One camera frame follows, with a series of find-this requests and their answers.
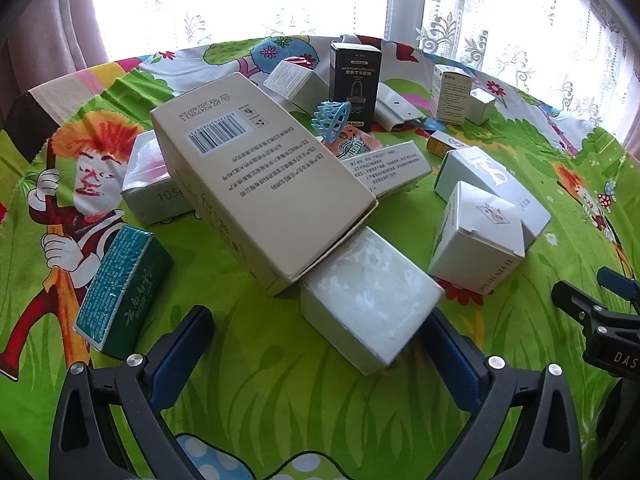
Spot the large beige cardboard box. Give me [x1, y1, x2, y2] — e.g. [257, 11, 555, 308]
[150, 72, 379, 297]

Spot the white plastic holder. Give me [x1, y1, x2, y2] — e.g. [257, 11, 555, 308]
[374, 81, 428, 133]

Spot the tall white box with text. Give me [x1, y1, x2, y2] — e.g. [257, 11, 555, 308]
[429, 64, 473, 126]

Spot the white box with silver logo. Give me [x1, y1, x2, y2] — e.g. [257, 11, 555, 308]
[434, 147, 552, 253]

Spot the orange snack packet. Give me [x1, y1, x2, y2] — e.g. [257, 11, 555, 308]
[320, 127, 383, 161]

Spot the white box with pink window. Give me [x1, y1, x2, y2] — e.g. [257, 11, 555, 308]
[120, 130, 201, 226]

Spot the small gold box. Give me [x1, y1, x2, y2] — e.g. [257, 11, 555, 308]
[426, 130, 471, 158]

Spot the pink curtain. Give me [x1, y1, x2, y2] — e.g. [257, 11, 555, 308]
[0, 0, 111, 106]

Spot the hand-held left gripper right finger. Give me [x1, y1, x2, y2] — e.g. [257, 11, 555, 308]
[425, 307, 583, 480]

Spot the white cube box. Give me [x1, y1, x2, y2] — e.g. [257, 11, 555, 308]
[427, 180, 526, 293]

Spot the white frosted box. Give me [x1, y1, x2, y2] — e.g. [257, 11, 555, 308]
[299, 226, 446, 377]

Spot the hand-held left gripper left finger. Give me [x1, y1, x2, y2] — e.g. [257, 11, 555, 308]
[48, 305, 215, 480]

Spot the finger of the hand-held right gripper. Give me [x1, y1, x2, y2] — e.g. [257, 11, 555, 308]
[597, 266, 640, 311]
[551, 280, 613, 333]

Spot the long white box with text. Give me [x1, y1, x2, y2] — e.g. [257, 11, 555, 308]
[339, 140, 432, 198]

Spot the green box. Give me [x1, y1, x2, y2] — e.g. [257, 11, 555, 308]
[73, 225, 174, 361]

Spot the black box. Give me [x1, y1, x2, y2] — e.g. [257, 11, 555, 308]
[328, 35, 384, 133]

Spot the white lace curtain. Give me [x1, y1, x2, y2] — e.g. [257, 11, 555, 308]
[90, 0, 640, 128]

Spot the small white box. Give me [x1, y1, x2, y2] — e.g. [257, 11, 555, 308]
[467, 87, 497, 126]

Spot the cartoon printed blanket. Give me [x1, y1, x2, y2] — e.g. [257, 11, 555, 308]
[0, 34, 640, 480]

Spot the white box with grey text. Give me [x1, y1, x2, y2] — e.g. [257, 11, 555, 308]
[263, 59, 331, 116]

